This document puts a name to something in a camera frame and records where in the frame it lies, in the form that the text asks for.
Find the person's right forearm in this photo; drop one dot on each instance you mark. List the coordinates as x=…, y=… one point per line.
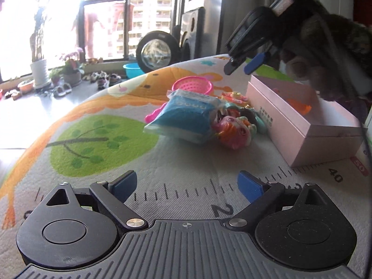
x=343, y=40

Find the yellow pink round toy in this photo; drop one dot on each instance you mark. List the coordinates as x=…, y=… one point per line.
x=234, y=98

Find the pink cardboard box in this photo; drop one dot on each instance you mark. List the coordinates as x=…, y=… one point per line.
x=328, y=148

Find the grey stacked appliances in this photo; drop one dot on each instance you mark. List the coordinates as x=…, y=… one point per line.
x=193, y=32

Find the pink toy basket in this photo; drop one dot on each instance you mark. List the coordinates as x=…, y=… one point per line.
x=191, y=85

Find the row of shoes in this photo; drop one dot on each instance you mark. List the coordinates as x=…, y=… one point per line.
x=106, y=80

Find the person's right hand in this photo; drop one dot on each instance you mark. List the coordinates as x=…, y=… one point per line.
x=305, y=72

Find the white sandals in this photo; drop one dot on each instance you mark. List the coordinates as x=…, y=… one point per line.
x=62, y=89

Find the hanging pink garment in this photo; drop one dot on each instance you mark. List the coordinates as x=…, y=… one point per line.
x=116, y=26

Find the pink shallow planter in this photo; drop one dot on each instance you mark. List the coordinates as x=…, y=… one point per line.
x=25, y=86

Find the small green potted plant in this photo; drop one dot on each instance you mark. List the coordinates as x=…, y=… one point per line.
x=55, y=77

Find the tall plant in white pot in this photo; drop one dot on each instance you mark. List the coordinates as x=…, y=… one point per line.
x=39, y=71

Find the pink flowering potted plant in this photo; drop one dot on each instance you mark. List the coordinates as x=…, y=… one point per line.
x=72, y=72

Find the round black mirror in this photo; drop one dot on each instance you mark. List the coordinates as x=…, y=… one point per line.
x=158, y=51

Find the printed play mat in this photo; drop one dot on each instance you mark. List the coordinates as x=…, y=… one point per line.
x=116, y=165

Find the blue plastic packet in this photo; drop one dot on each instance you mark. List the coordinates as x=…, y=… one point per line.
x=180, y=116

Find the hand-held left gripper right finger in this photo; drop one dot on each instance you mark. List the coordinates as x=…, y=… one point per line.
x=250, y=186

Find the blue plastic basin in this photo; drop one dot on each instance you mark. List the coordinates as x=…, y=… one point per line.
x=133, y=70

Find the pink orange doll toy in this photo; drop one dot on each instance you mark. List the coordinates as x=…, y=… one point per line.
x=235, y=133

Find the dark curtain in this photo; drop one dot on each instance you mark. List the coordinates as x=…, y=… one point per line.
x=229, y=11

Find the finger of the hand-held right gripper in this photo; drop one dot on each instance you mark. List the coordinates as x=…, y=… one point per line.
x=231, y=66
x=253, y=63

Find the black window frame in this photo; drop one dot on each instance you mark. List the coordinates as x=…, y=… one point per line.
x=128, y=20

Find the teal toy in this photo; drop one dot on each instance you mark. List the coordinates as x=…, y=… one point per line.
x=261, y=122

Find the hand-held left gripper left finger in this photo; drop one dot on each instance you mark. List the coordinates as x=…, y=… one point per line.
x=123, y=184

